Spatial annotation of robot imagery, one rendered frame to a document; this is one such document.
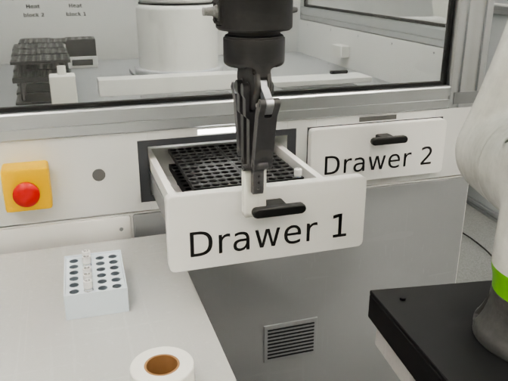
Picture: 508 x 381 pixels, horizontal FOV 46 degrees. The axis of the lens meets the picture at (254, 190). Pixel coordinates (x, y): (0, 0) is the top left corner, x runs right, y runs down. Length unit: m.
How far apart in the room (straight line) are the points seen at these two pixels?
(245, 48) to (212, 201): 0.21
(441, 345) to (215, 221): 0.32
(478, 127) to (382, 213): 0.49
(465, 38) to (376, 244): 0.45
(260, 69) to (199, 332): 0.35
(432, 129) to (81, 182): 0.67
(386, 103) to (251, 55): 0.53
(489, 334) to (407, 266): 0.63
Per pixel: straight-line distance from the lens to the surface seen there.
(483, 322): 0.76
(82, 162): 1.06
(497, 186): 0.73
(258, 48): 0.71
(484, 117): 0.82
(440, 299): 0.84
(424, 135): 1.24
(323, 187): 0.85
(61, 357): 0.80
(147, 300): 0.89
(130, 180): 1.07
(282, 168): 0.99
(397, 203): 1.28
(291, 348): 1.32
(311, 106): 1.13
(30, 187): 1.00
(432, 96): 1.24
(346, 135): 1.15
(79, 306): 0.86
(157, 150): 1.14
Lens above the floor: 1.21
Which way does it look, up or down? 20 degrees down
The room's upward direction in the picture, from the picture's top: straight up
